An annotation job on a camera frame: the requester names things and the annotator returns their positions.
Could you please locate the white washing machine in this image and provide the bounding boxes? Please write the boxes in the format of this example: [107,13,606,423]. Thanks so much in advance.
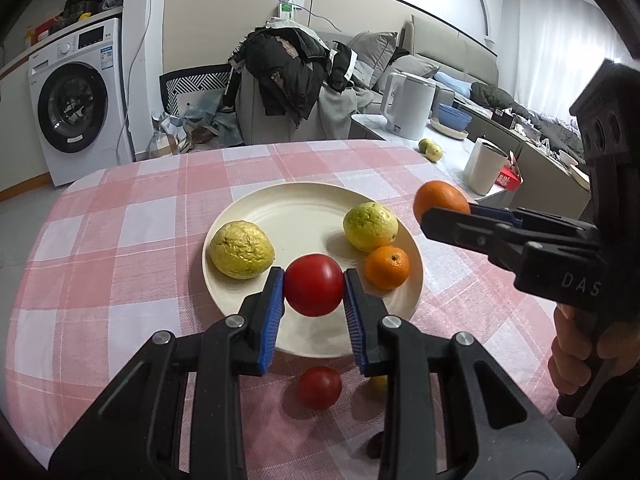
[27,17,133,188]

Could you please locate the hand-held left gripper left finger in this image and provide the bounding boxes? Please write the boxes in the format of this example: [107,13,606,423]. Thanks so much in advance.
[47,266,286,480]

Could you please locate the grey sofa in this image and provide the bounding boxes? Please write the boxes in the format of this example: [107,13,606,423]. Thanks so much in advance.
[350,15,601,161]

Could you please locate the person's right hand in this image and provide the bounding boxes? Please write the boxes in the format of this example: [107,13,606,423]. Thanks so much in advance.
[547,305,640,396]

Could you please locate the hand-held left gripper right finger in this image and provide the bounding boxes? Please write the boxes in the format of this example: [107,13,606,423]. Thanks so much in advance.
[342,267,578,480]

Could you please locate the red box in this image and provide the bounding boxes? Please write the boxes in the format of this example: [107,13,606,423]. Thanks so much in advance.
[495,152,525,191]

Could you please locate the white electric kettle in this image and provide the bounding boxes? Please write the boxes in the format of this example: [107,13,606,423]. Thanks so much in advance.
[380,71,438,141]

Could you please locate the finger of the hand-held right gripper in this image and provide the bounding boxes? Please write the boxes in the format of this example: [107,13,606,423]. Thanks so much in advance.
[420,206,543,272]
[469,202,599,244]

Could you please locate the cream round plate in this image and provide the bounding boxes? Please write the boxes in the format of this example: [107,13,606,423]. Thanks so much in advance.
[202,181,424,358]

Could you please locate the grey cushion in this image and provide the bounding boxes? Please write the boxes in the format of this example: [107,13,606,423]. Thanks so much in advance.
[347,31,398,86]

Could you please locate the orange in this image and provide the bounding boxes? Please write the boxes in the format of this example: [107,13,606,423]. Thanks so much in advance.
[364,245,411,291]
[413,180,472,226]

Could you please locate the white tumbler cup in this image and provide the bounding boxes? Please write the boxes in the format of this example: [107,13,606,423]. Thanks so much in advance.
[462,137,510,196]

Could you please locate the red tomato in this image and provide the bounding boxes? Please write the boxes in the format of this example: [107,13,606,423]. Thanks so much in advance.
[298,366,343,410]
[283,254,346,317]

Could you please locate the grey chair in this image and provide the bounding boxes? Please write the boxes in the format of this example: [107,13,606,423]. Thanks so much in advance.
[235,67,361,146]

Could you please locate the black pot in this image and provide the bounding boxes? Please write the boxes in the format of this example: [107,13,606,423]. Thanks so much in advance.
[64,0,102,20]

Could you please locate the black white patterned bag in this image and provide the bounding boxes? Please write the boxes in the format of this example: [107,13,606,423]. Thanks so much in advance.
[159,65,236,116]

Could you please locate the pile of bags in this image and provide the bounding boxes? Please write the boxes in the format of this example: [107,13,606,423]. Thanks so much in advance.
[150,95,243,157]

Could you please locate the stacked blue bowls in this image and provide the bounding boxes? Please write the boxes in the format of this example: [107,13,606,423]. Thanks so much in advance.
[437,103,473,131]

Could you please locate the yellow-green guava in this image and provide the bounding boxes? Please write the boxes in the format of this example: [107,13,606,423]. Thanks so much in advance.
[343,202,399,253]
[209,220,277,280]

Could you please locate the black cable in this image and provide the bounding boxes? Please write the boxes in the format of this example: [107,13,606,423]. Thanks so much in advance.
[207,0,351,41]

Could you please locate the dark jacket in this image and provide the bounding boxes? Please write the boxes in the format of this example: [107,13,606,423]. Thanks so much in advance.
[227,26,358,123]

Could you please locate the white marble side table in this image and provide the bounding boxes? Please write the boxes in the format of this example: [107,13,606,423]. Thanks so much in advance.
[350,112,593,221]

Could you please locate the pink checked tablecloth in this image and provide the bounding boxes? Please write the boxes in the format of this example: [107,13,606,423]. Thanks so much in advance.
[5,139,566,480]

